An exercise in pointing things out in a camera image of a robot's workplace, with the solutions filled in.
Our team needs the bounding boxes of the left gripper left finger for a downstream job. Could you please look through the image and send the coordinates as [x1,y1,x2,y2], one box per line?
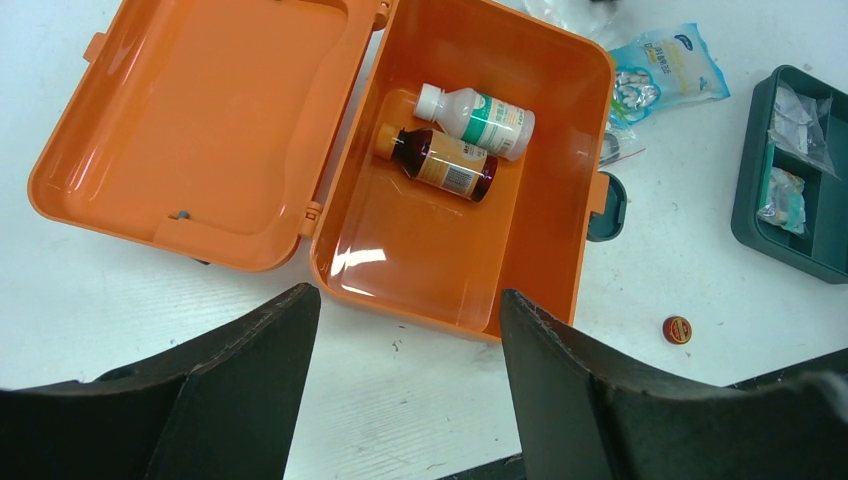
[1,283,321,479]

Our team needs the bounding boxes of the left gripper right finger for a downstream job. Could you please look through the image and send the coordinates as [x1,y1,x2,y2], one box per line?
[499,289,847,479]

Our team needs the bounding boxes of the brown bottle orange cap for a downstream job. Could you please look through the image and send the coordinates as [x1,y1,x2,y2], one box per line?
[374,124,498,202]

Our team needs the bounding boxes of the small teal wipe packet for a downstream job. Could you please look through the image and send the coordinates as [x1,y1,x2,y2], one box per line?
[757,167,807,237]

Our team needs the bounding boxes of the teal divided tray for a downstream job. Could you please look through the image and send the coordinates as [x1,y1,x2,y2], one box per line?
[731,65,847,284]

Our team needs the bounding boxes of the white bottle green label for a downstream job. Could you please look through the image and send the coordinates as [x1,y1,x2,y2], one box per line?
[414,83,536,161]

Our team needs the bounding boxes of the orange plastic medicine box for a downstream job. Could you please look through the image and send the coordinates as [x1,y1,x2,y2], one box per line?
[28,1,628,339]

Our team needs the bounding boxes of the blue snack packet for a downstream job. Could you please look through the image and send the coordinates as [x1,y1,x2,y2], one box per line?
[609,23,730,126]

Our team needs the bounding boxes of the clear zip bag gauze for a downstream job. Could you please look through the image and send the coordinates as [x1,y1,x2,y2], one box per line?
[599,120,646,167]

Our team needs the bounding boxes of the zip bag of wipes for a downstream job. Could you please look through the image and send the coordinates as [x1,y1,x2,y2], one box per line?
[768,80,836,176]

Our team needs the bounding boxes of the white gauze packet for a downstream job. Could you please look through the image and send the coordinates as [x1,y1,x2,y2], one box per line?
[522,0,620,39]

